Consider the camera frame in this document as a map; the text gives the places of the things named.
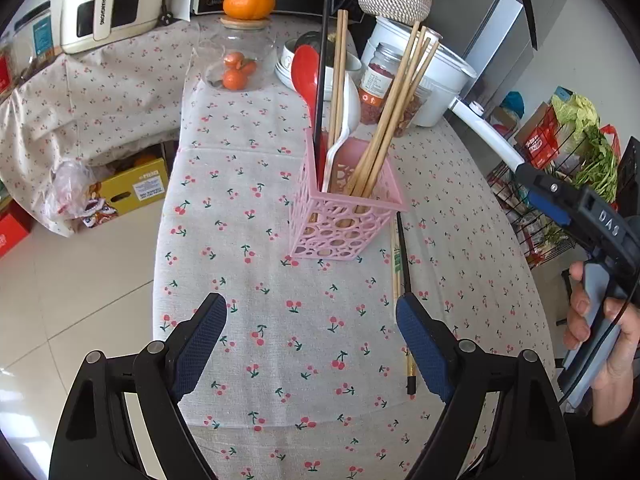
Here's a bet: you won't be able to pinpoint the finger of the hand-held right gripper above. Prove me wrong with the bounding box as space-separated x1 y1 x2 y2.
515 163 582 227

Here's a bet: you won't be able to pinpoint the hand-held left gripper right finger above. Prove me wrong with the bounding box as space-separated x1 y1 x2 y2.
395 294 576 480

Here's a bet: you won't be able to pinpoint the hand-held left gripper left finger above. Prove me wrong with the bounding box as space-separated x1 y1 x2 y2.
48 292 228 480

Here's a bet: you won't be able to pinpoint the printed bamboo chopstick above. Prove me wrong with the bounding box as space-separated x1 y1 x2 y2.
390 229 417 397

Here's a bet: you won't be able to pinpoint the black chopstick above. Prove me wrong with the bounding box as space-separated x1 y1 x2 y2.
311 0 332 166
396 211 414 301

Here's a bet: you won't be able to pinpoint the pink perforated utensil basket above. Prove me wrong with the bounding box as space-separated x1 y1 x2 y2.
288 127 408 263

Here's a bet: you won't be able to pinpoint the white plastic spoon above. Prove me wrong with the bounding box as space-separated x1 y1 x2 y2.
320 67 362 195

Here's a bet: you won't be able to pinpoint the red plastic spoon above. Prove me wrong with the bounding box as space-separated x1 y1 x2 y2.
291 44 328 133

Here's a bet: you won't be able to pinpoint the person's right hand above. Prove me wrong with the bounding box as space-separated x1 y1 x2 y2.
563 262 640 392

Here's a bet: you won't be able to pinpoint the colourful food packets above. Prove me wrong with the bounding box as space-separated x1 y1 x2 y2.
515 210 571 261

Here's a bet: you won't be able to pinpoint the red snack packet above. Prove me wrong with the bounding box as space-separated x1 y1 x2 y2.
515 102 561 168

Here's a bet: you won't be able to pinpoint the green leafy vegetables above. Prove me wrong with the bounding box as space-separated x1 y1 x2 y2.
572 127 621 201

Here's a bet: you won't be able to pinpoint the white curved bar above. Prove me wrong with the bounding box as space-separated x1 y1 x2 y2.
447 97 526 173

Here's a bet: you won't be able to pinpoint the napa cabbage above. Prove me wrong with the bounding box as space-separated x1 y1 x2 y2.
552 92 601 136

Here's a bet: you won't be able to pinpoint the blue plastic bag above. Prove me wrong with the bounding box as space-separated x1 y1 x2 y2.
500 91 526 118

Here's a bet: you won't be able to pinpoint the white rice cooker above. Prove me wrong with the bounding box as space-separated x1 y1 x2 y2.
361 16 478 128

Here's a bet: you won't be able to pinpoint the jar of dried fruit slices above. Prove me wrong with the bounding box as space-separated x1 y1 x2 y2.
395 80 431 138

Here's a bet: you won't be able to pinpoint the yellow cardboard box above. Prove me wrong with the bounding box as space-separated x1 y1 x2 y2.
82 157 171 221

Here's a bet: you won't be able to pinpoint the silver refrigerator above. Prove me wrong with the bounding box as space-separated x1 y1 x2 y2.
460 0 576 106

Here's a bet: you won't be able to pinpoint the clear plastic bag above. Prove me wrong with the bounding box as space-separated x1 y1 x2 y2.
42 157 101 221

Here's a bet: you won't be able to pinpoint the jar of red dried berries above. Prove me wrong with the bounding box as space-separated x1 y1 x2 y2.
359 42 401 125

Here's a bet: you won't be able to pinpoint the red box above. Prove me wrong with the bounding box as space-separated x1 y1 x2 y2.
0 210 33 261

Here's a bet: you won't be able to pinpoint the cherry-print cloth on low table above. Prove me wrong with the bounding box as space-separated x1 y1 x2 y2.
0 22 201 236

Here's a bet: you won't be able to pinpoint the white flower-print bowl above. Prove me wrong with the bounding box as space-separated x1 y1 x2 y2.
275 37 362 93

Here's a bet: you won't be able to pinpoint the clear glass jar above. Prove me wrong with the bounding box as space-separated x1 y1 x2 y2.
192 27 278 92

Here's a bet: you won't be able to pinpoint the wooden jar lid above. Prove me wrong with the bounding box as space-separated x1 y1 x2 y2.
220 16 271 31

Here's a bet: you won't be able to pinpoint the large orange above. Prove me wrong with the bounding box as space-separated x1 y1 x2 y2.
222 0 277 20

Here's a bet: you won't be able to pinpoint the black wire rack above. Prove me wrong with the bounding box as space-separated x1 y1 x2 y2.
487 125 621 266

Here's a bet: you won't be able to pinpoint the black cable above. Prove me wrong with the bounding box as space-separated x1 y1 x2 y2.
556 295 632 406

